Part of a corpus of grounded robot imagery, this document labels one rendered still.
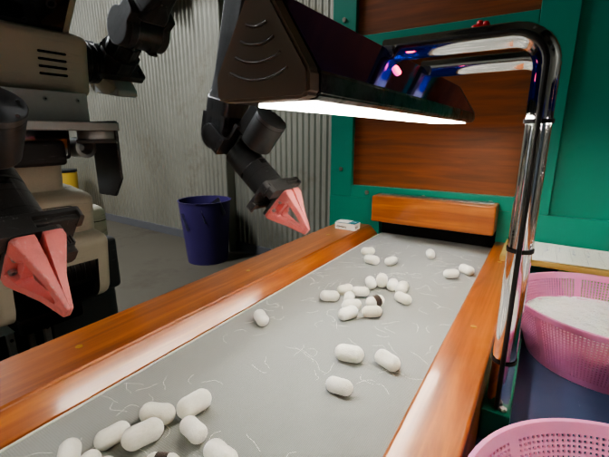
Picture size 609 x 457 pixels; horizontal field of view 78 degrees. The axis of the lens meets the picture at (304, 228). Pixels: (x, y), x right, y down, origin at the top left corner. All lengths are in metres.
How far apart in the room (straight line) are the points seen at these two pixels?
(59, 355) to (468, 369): 0.47
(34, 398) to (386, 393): 0.36
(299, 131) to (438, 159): 1.93
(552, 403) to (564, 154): 0.56
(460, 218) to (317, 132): 1.94
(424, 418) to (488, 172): 0.72
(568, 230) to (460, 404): 0.66
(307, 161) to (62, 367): 2.47
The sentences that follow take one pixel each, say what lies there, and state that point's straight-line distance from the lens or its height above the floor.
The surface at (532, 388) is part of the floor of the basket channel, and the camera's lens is 0.65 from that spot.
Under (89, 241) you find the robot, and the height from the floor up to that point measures 0.79.
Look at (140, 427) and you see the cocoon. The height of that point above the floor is 0.76.
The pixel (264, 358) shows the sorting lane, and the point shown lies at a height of 0.74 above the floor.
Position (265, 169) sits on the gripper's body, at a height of 0.96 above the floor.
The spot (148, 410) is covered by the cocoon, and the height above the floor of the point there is 0.76.
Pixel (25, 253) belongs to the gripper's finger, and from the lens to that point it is 0.42.
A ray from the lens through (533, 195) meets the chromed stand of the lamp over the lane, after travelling 0.43.
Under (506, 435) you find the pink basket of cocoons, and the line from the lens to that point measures 0.41.
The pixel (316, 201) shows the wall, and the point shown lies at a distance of 2.82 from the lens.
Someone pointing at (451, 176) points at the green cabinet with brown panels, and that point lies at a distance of 1.03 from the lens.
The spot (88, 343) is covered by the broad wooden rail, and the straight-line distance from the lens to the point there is 0.56.
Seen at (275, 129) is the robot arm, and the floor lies 1.03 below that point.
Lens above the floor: 1.02
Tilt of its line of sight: 14 degrees down
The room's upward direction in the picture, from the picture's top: straight up
